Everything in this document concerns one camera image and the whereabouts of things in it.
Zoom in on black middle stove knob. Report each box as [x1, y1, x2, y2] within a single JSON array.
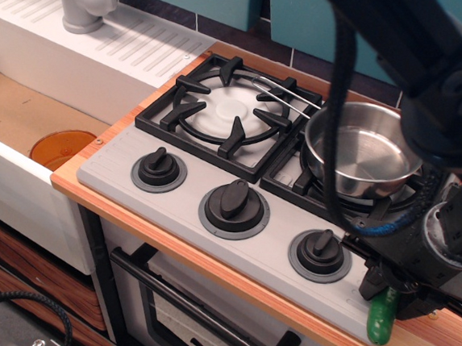
[[198, 179, 271, 240]]

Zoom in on black left burner grate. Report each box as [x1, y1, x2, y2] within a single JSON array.
[[135, 54, 323, 183]]

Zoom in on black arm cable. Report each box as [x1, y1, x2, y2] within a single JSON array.
[[315, 11, 439, 241]]

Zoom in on black braided cable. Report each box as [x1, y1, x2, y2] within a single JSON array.
[[0, 288, 78, 346]]

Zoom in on black right burner grate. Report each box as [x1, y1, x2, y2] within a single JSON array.
[[262, 124, 440, 228]]

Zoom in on toy oven door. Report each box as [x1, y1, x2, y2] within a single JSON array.
[[102, 220, 324, 346]]

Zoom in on green toy pickle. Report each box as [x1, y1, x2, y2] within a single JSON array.
[[366, 287, 400, 346]]

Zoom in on wooden drawer fronts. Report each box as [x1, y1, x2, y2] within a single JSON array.
[[0, 222, 113, 346]]

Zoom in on black right stove knob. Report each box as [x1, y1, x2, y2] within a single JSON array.
[[288, 229, 352, 284]]

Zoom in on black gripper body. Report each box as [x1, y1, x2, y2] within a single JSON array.
[[343, 170, 462, 318]]

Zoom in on black burner grate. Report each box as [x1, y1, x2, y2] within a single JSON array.
[[262, 124, 440, 228], [135, 54, 323, 183]]

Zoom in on white toy sink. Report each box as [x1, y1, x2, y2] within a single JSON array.
[[0, 0, 214, 274]]

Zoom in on stainless steel pot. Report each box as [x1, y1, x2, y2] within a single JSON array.
[[252, 76, 422, 199]]

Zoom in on orange plastic plate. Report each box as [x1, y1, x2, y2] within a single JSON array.
[[29, 130, 97, 171]]

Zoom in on grey toy stove top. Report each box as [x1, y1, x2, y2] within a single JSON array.
[[63, 41, 462, 346]]

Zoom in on black left stove knob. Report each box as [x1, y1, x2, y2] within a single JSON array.
[[131, 147, 188, 194]]

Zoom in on black stove knob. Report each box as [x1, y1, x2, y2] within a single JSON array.
[[131, 147, 188, 194], [198, 179, 271, 240], [288, 229, 352, 284]]

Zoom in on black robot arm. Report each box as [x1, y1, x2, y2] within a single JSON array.
[[323, 0, 462, 320]]

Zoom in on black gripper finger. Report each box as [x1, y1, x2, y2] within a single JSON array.
[[359, 263, 392, 302], [395, 285, 447, 321]]

